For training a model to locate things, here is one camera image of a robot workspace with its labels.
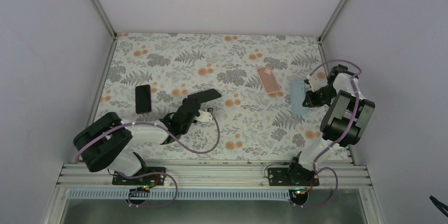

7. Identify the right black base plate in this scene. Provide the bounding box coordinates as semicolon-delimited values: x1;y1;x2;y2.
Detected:
267;167;320;186

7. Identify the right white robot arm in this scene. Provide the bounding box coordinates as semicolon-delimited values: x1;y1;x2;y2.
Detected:
286;64;375;185

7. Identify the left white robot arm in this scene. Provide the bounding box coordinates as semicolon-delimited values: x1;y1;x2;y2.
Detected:
73;98;213;184

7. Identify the pink phone case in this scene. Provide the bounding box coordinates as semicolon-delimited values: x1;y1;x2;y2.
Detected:
257;67;281;94

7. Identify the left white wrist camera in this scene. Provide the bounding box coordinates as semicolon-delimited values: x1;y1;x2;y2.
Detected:
195;108;214;123

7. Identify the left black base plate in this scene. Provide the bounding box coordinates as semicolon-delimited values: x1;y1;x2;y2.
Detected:
111;167;166;186

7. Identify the purple phone black screen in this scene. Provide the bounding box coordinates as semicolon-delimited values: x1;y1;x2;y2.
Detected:
135;85;152;114

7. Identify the light blue phone case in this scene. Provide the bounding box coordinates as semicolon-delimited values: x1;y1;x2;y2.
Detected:
290;80;309;115

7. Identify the floral patterned table mat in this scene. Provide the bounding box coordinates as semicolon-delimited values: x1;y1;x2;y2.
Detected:
96;33;327;161

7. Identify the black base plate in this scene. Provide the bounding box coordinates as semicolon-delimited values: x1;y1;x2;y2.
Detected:
111;167;166;186
267;167;320;186

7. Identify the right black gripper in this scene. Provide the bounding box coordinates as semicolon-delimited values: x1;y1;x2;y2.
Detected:
304;84;337;108

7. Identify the white slotted cable duct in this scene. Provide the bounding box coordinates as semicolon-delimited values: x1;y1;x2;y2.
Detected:
67;188;290;201

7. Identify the aluminium mounting rail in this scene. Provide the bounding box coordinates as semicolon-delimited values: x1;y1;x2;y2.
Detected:
57;160;372;189

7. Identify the black object at right edge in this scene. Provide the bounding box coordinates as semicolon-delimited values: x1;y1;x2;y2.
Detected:
429;195;448;217

